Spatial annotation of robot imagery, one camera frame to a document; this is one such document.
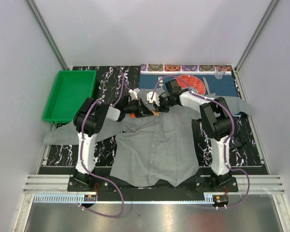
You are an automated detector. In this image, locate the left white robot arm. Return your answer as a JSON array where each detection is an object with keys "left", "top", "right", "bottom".
[{"left": 73, "top": 96, "right": 154, "bottom": 191}]

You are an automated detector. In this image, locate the near black brooch stand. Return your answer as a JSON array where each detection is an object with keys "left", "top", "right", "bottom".
[{"left": 230, "top": 134, "right": 248, "bottom": 149}]

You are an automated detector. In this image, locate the silver fork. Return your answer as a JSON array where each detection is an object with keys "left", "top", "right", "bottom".
[{"left": 158, "top": 76, "right": 163, "bottom": 88}]

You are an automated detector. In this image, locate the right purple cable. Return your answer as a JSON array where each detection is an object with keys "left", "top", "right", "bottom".
[{"left": 151, "top": 75, "right": 251, "bottom": 209}]

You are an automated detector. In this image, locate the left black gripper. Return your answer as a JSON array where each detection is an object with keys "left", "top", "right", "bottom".
[{"left": 124, "top": 98, "right": 154, "bottom": 118}]

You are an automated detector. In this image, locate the clear drinking glass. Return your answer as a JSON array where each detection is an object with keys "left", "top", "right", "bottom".
[{"left": 215, "top": 65, "right": 228, "bottom": 79}]

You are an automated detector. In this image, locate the grey button shirt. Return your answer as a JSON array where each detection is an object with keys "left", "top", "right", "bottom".
[{"left": 43, "top": 88, "right": 255, "bottom": 189}]

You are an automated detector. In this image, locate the blue patterned placemat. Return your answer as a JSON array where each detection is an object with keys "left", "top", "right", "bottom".
[{"left": 139, "top": 64, "right": 240, "bottom": 97}]

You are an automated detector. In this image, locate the red and teal plate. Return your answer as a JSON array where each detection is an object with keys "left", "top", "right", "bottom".
[{"left": 176, "top": 75, "right": 206, "bottom": 95}]

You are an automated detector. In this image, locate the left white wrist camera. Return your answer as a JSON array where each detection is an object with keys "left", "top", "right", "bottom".
[{"left": 129, "top": 88, "right": 140, "bottom": 101}]

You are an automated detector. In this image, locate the silver knife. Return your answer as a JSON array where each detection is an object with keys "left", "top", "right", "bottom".
[{"left": 203, "top": 77, "right": 210, "bottom": 94}]

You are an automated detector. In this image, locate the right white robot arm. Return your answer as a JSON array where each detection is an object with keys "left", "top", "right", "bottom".
[{"left": 146, "top": 77, "right": 235, "bottom": 192}]

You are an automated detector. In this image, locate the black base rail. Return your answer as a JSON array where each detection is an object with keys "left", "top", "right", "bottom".
[{"left": 67, "top": 168, "right": 239, "bottom": 193}]

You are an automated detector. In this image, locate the green plastic bin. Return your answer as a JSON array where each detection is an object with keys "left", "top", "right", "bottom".
[{"left": 42, "top": 70, "right": 96, "bottom": 123}]

